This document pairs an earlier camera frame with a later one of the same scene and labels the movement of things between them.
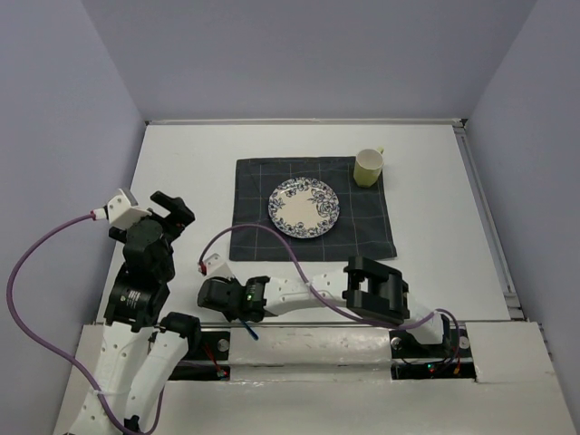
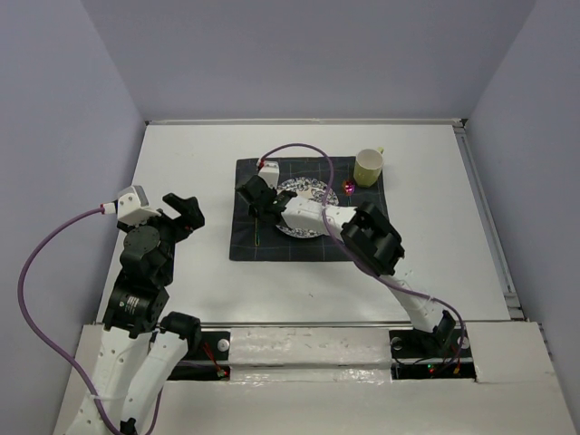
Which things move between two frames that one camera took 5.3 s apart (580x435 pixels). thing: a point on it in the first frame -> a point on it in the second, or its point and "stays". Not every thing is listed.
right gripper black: x=228 y=281 -> x=252 y=210
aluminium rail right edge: x=469 y=155 stays
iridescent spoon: x=250 y=331 -> x=348 y=188
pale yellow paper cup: x=368 y=167 stays
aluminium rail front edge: x=285 y=323 stays
